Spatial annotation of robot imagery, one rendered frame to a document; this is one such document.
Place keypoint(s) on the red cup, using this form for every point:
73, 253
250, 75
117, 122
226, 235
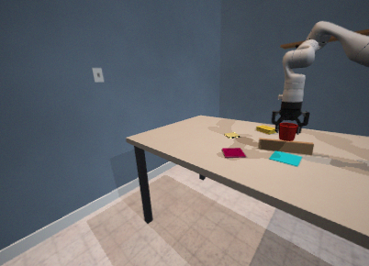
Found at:
287, 131

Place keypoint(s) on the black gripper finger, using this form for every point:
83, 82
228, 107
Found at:
305, 122
279, 120

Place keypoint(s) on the yellow sponge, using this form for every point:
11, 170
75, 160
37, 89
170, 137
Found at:
265, 129

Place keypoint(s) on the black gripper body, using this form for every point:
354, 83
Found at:
286, 106

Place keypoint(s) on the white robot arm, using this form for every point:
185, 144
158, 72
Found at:
356, 48

